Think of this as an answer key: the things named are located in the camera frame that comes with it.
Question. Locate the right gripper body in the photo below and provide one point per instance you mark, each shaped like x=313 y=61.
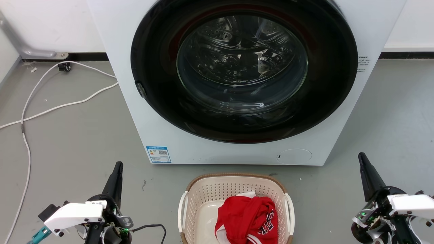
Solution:
x=379 y=220

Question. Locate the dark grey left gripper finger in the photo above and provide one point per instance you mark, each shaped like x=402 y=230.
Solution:
x=114 y=183

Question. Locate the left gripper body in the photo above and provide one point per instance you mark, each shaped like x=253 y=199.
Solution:
x=113 y=217

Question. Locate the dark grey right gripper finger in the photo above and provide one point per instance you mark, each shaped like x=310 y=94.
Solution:
x=370 y=179

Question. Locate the beige plastic laundry basket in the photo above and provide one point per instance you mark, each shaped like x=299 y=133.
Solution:
x=206 y=193

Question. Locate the blue energy label sticker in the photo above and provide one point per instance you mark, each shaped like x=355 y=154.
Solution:
x=158 y=154

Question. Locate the round white filter cover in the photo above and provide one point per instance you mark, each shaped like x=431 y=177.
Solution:
x=294 y=156

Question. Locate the grey washer door latch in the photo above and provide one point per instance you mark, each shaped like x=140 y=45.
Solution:
x=141 y=89

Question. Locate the small printed text label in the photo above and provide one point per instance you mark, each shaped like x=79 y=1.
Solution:
x=362 y=63

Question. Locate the white garment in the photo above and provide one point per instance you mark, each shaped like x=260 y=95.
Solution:
x=247 y=194

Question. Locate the black round washer door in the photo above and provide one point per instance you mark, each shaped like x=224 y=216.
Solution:
x=159 y=67

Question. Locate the small black floor plug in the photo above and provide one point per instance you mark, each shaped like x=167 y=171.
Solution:
x=64 y=66

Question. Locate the red sports jersey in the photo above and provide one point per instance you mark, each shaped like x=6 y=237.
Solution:
x=245 y=217

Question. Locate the white front-load washing machine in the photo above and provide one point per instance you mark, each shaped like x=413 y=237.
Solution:
x=115 y=40

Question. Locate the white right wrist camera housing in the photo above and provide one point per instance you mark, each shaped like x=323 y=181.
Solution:
x=412 y=204

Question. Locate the grey metal pipe bracket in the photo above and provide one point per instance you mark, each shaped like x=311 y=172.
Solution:
x=30 y=51

